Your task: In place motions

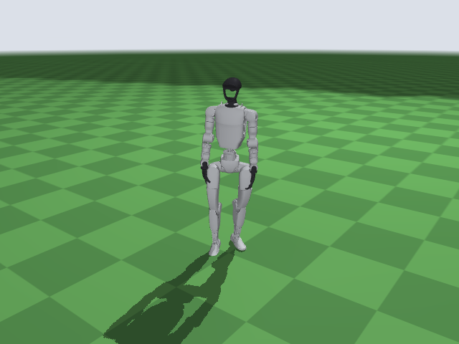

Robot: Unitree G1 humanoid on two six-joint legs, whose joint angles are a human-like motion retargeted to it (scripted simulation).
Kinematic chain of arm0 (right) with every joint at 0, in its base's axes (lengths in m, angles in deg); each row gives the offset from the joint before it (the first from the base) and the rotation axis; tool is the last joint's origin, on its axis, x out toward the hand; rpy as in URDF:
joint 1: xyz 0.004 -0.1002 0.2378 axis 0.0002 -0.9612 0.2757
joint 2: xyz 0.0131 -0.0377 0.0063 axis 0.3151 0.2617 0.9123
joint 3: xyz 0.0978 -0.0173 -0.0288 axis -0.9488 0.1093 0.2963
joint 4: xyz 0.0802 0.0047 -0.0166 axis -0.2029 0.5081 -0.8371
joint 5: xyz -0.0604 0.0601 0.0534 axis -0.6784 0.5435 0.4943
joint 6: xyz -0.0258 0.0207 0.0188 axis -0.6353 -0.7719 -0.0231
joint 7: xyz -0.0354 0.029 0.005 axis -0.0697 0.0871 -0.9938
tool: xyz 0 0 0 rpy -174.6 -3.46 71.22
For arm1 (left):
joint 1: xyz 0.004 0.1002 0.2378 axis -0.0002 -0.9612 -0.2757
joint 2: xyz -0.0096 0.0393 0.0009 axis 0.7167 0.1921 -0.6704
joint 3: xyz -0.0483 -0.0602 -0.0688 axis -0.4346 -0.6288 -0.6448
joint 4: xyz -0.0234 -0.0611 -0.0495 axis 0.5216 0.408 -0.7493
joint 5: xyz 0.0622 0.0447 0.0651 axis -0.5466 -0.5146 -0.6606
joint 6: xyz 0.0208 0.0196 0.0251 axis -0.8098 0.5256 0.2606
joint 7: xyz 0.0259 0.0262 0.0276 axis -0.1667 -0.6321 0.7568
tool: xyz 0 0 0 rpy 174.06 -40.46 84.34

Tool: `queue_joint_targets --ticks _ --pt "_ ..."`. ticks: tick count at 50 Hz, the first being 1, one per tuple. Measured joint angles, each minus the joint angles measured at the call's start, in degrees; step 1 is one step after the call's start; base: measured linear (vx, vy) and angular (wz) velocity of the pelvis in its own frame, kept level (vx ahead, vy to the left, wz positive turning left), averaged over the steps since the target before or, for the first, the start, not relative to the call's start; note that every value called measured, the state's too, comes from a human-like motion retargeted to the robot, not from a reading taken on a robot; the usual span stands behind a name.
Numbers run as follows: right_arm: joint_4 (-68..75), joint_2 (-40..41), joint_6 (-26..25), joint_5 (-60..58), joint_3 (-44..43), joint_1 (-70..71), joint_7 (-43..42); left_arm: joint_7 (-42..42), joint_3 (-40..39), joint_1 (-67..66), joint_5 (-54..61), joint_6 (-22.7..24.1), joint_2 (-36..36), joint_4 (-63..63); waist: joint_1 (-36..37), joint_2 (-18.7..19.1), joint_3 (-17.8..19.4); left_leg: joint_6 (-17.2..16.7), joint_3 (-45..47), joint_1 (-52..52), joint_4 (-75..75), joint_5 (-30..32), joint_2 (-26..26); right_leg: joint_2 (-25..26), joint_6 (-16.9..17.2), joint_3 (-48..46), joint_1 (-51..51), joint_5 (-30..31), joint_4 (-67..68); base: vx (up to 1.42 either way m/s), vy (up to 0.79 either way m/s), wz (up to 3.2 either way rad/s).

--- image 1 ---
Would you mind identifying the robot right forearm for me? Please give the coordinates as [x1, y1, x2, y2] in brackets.
[200, 135, 212, 166]

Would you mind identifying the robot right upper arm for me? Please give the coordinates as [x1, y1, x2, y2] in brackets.
[204, 106, 217, 143]

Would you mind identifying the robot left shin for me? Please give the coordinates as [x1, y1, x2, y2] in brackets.
[232, 207, 246, 239]

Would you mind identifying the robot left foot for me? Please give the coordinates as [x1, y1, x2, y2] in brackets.
[230, 233, 246, 251]

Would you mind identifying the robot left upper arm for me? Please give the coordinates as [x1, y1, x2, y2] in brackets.
[244, 108, 258, 148]

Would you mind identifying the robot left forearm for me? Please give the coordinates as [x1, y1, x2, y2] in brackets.
[249, 140, 258, 170]

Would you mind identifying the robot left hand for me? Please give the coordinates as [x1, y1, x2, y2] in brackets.
[246, 166, 257, 189]

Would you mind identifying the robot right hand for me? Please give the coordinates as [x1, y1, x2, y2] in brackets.
[201, 161, 210, 183]

